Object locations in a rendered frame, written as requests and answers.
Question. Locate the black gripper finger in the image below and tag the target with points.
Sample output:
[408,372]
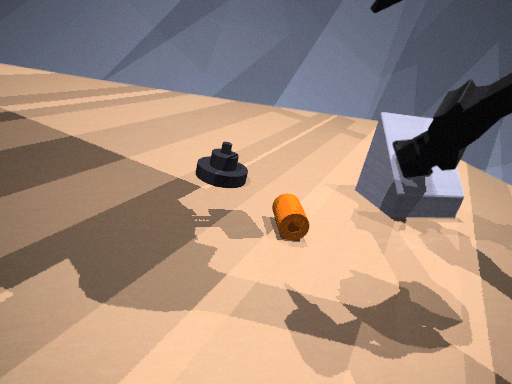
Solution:
[380,5]

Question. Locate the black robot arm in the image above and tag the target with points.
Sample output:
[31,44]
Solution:
[464,116]

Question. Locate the orange knob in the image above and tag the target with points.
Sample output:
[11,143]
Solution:
[290,217]

